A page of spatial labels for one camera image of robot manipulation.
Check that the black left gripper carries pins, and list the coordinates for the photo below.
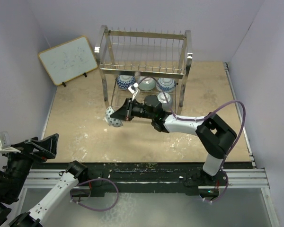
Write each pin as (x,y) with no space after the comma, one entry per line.
(47,149)

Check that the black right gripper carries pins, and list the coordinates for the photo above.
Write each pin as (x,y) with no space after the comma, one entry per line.
(125,113)

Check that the blue patterned bowl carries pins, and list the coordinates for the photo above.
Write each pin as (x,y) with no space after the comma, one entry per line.
(112,121)

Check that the red zigzag patterned bowl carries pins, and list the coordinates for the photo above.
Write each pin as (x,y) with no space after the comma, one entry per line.
(124,81)

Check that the light green celadon bowl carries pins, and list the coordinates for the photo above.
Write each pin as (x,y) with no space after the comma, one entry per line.
(146,83)

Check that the white red rimmed bowl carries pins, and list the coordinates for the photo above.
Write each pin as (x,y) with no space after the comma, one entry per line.
(166,100)

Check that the blue floral bowl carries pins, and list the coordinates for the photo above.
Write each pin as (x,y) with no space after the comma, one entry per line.
(166,85)

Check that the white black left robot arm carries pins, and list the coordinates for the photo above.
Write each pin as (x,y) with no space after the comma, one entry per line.
(13,178)

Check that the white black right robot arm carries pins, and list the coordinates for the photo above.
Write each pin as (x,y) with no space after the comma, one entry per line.
(215,134)

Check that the stainless steel dish rack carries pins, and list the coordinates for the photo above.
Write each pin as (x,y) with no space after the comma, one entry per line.
(137,52)

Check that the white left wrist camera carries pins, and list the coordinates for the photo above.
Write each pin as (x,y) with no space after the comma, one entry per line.
(5,144)

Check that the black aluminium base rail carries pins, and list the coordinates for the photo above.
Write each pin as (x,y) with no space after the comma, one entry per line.
(187,178)

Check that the small whiteboard yellow frame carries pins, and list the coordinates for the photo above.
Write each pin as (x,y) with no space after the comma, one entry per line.
(69,60)

